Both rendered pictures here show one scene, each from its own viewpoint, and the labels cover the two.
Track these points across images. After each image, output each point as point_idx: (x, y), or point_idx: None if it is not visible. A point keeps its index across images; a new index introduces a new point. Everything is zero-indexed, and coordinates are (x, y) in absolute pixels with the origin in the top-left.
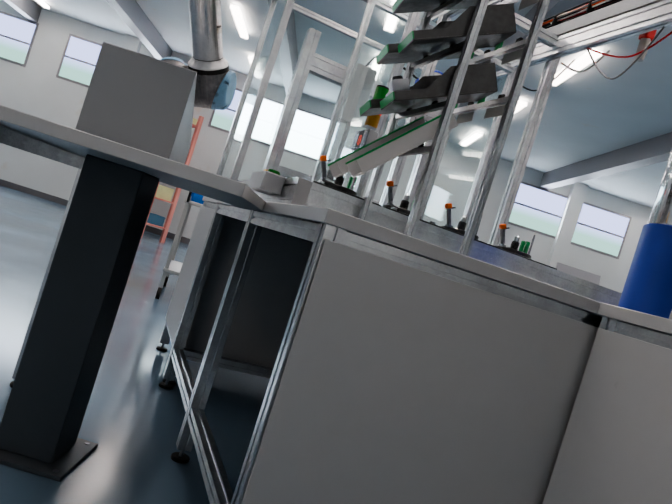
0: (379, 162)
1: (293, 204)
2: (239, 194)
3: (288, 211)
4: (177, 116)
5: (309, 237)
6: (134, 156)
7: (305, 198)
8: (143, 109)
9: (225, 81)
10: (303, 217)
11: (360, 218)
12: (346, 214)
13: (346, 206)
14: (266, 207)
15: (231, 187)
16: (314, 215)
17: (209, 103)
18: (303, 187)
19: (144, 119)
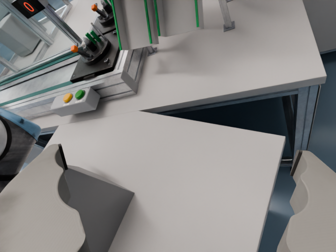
0: (201, 8)
1: (219, 95)
2: (285, 143)
3: (214, 100)
4: (100, 185)
5: (280, 95)
6: (260, 241)
7: (131, 79)
8: (83, 224)
9: (20, 122)
10: (262, 93)
11: (148, 46)
12: (322, 63)
13: (135, 51)
14: (149, 111)
15: (283, 149)
16: (291, 86)
17: (34, 143)
18: (126, 77)
19: (93, 221)
